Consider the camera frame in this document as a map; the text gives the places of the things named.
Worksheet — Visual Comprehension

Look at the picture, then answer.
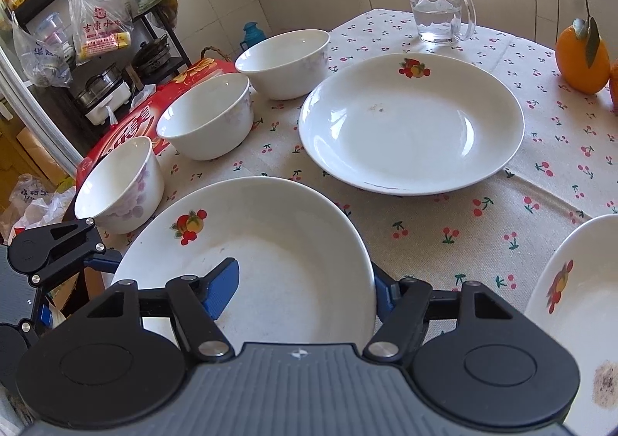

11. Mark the large white fruit-pattern plate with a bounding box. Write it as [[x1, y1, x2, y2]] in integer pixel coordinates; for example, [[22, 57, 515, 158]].
[[114, 177, 376, 349]]

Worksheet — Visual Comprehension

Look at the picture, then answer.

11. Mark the white fruit plate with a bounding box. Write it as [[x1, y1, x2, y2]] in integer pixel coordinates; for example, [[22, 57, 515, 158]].
[[299, 53, 525, 196]]

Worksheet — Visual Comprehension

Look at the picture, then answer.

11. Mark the near white bowl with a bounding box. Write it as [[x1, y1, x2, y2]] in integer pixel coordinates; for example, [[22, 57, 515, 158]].
[[75, 136, 165, 235]]

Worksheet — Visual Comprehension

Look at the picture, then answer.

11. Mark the white bowl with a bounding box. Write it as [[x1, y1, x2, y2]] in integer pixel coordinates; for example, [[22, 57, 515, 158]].
[[234, 29, 330, 101], [75, 136, 165, 235], [156, 73, 253, 161]]

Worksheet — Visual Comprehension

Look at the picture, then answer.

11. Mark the red gift box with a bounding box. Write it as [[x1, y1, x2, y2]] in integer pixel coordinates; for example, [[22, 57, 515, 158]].
[[76, 57, 236, 189]]

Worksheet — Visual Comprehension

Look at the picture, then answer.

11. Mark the right white plate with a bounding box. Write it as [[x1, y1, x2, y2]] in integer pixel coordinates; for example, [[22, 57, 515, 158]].
[[525, 214, 618, 435]]

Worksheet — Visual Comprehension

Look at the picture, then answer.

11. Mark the middle white bowl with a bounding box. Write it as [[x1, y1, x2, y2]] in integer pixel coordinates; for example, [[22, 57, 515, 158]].
[[156, 73, 253, 161]]

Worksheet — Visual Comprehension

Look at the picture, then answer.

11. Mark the black storage rack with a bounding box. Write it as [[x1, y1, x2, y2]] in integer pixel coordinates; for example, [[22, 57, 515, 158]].
[[11, 0, 192, 157]]

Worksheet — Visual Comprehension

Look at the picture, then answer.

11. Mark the plastic bag with red print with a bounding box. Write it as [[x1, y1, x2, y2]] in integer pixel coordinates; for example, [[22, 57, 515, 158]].
[[68, 0, 133, 65]]

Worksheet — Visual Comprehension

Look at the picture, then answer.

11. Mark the far white bowl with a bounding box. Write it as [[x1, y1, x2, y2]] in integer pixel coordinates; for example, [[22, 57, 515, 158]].
[[234, 29, 330, 101]]

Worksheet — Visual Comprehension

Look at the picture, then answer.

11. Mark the blue thermos bottle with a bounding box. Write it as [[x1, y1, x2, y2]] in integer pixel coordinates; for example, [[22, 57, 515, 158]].
[[240, 21, 266, 51]]

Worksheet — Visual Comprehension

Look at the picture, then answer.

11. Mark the orange with leaf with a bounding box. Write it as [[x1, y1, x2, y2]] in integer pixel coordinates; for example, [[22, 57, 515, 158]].
[[555, 0, 612, 95]]

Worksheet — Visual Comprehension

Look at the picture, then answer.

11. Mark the glass mug with water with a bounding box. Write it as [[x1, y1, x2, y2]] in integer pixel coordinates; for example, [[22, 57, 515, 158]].
[[409, 0, 477, 43]]

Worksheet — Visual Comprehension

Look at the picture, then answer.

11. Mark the bumpy orange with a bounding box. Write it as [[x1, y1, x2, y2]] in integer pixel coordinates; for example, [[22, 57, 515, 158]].
[[609, 65, 618, 112]]

